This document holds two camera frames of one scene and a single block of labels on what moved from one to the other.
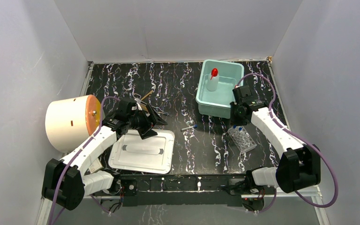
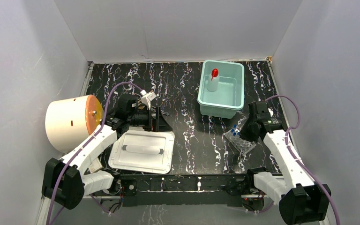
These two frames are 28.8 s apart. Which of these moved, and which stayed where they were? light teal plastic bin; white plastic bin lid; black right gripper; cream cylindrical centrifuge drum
Moved: black right gripper
Stayed: white plastic bin lid; cream cylindrical centrifuge drum; light teal plastic bin
